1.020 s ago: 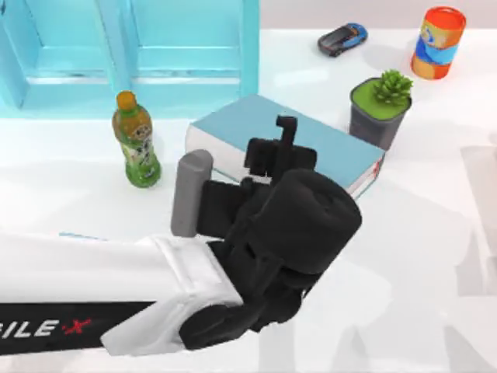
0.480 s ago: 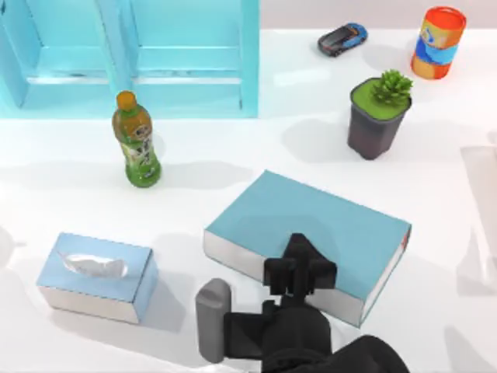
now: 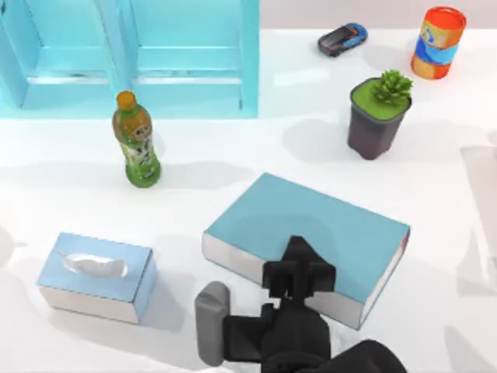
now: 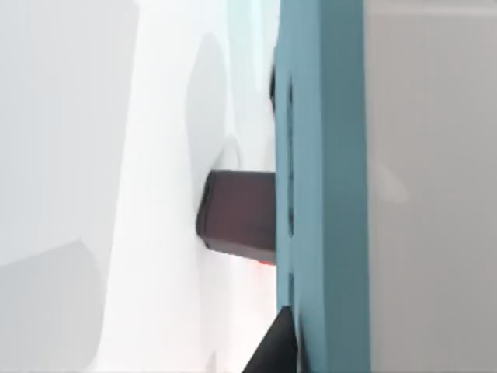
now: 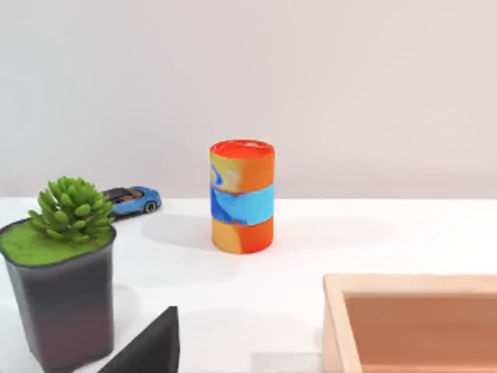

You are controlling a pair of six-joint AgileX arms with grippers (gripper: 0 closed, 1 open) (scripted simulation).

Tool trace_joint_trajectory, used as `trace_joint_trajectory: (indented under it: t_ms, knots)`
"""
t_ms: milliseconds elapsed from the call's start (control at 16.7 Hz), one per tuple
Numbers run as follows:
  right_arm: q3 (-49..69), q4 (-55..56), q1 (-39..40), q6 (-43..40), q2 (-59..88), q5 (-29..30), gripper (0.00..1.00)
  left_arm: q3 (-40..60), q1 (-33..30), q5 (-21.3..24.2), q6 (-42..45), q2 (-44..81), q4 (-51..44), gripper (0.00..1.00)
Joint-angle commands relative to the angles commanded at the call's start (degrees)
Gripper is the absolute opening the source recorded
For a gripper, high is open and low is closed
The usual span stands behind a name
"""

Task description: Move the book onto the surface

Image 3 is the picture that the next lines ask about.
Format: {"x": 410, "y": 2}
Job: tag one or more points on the dark grey potted green plant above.
{"x": 372, "y": 124}

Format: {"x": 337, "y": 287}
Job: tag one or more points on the orange and blue can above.
{"x": 436, "y": 46}

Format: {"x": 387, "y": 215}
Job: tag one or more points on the green bottle with orange cap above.
{"x": 136, "y": 147}

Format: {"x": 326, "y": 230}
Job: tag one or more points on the blue and black toy car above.
{"x": 343, "y": 39}

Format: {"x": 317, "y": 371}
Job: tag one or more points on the light blue book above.
{"x": 310, "y": 217}

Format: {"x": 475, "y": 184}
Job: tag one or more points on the light blue rack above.
{"x": 186, "y": 58}

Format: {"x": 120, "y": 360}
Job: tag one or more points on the white tissue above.
{"x": 95, "y": 265}

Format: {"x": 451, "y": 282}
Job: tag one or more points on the light blue tissue box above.
{"x": 97, "y": 289}

